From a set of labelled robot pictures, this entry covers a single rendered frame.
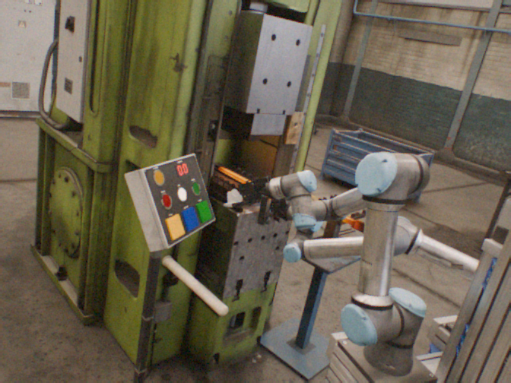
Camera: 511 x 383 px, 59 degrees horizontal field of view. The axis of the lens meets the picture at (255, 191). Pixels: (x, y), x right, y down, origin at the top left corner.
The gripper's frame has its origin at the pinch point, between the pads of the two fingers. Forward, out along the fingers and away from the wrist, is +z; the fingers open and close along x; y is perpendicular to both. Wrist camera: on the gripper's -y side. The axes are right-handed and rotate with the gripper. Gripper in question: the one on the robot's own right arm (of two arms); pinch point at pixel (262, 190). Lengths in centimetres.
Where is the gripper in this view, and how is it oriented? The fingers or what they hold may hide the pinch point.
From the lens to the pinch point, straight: 212.4
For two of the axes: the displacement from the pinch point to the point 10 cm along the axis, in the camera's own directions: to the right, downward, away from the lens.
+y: -1.8, 9.3, 3.2
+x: 7.4, -0.9, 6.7
